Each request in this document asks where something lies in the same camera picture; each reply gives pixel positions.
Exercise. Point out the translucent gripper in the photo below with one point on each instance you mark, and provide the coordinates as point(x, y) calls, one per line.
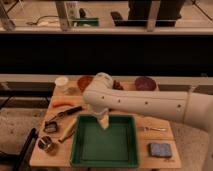
point(104, 122)

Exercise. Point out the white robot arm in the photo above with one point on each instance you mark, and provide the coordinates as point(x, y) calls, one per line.
point(190, 108)

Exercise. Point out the red bowl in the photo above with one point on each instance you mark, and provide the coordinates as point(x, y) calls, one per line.
point(83, 82)

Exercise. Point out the purple bowl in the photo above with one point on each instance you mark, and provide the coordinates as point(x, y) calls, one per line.
point(145, 84)

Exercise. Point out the green plastic tray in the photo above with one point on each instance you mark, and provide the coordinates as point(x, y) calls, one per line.
point(115, 147)

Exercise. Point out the orange carrot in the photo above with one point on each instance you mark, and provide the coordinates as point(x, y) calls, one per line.
point(56, 104)

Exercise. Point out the white cup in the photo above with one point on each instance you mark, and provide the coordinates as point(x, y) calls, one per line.
point(62, 82)

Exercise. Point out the wooden board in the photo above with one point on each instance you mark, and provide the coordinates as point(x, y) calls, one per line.
point(59, 158)

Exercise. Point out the metal measuring cup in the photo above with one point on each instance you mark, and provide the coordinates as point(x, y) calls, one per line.
point(46, 144)

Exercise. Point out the blue sponge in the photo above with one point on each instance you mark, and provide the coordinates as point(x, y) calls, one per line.
point(160, 150)

